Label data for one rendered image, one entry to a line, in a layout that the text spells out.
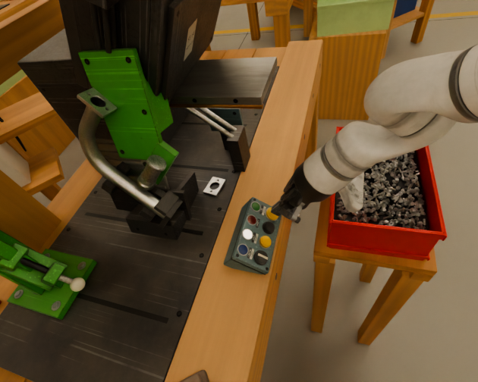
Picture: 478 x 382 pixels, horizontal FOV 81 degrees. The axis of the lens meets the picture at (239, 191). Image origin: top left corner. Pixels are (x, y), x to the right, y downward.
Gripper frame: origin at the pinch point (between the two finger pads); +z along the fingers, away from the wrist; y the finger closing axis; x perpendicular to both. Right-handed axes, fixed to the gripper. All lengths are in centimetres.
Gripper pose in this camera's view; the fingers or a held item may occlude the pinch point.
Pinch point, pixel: (279, 208)
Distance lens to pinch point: 60.1
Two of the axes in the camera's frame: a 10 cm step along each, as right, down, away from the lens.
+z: -4.0, 4.5, 8.0
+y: -2.7, 7.7, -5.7
